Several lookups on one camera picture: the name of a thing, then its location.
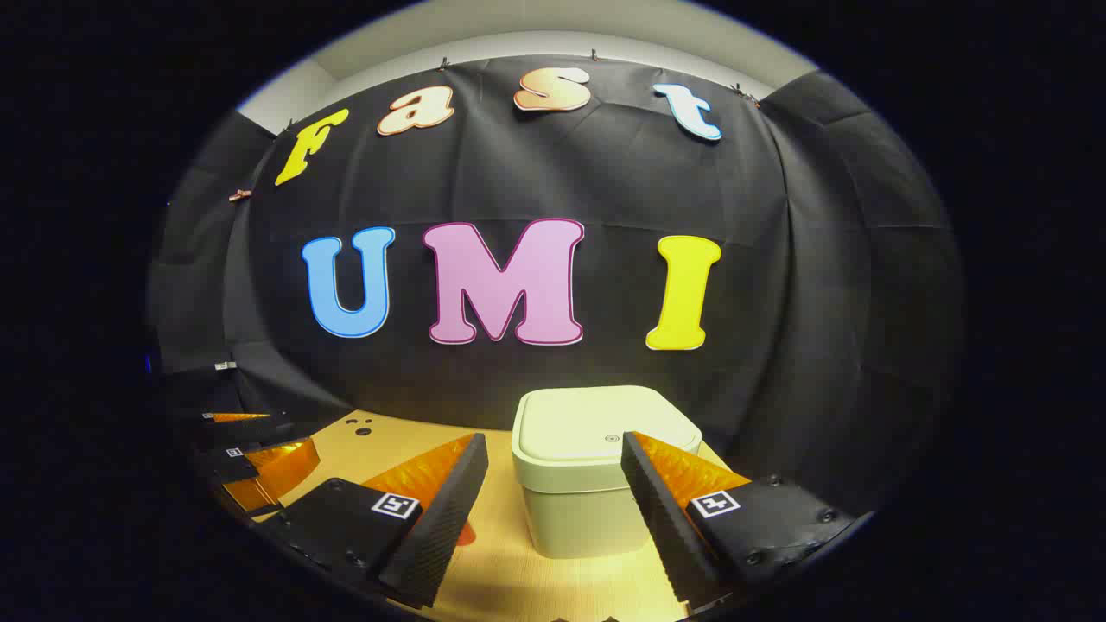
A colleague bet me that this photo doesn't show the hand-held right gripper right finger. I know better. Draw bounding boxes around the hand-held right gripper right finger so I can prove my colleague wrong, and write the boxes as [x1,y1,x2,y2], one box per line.
[620,430,858,607]

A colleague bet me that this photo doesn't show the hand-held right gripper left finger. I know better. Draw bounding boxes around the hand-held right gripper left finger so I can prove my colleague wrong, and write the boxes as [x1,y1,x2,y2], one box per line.
[278,432,490,609]

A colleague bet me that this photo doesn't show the green desktop garbage bin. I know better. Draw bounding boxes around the green desktop garbage bin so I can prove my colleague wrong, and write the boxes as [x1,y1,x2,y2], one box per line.
[511,385,703,560]

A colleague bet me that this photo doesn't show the wooden desktop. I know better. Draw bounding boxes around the wooden desktop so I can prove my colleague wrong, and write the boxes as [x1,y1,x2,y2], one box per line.
[246,409,735,622]

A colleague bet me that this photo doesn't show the black backdrop cloth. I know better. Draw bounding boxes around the black backdrop cloth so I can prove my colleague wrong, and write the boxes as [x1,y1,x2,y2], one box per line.
[147,54,964,511]

